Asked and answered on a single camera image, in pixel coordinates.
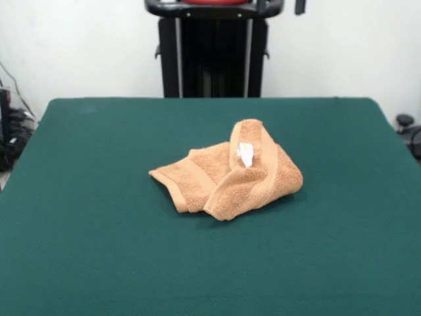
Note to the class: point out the tan terry towel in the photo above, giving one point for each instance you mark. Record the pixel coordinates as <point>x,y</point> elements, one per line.
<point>197,177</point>

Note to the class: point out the dark green table cloth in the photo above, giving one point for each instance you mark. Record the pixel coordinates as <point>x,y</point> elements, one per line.
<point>98,230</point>

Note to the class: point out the black round caster foot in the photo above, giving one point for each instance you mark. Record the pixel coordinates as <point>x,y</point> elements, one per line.
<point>405,120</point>

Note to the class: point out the black box device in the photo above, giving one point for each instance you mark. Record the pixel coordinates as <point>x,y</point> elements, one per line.
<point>4,125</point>

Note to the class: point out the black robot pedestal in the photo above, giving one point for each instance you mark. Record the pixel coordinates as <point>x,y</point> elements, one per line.
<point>171,49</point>

